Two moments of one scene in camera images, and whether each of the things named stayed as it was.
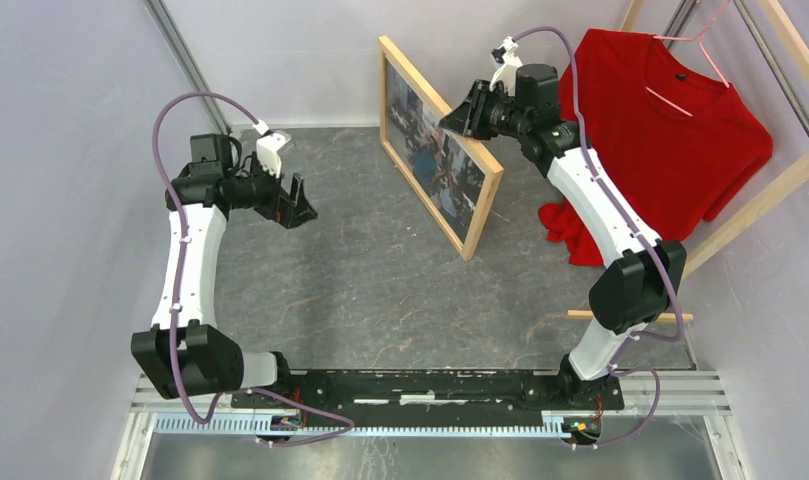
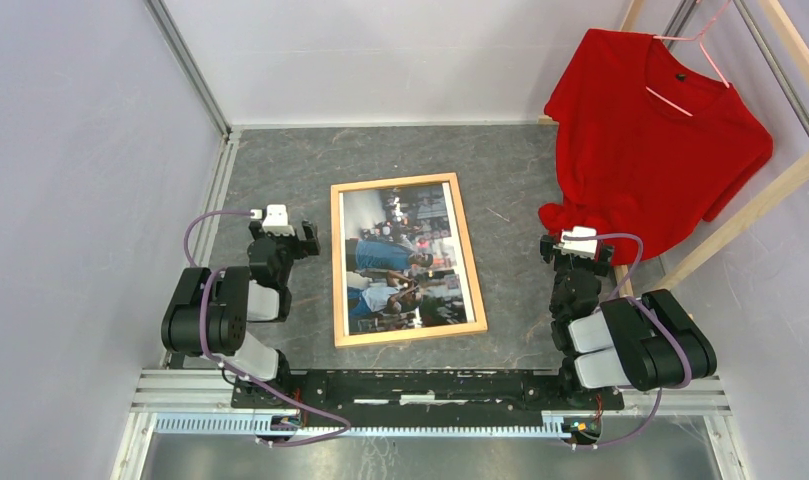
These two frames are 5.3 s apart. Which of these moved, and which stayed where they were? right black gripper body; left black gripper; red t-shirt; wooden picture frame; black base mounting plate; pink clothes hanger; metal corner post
Moved: left black gripper; wooden picture frame; right black gripper body
Stayed: red t-shirt; black base mounting plate; metal corner post; pink clothes hanger
